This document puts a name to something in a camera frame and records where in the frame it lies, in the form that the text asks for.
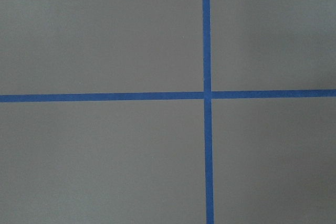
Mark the brown paper table cover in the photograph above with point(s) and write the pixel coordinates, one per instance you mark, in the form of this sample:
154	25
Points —
144	161

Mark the blue tape strip crosswise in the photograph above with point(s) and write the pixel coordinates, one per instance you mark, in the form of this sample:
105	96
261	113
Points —
197	95

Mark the blue tape strip lengthwise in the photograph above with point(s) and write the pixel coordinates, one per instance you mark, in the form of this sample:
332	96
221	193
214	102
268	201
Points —
207	85

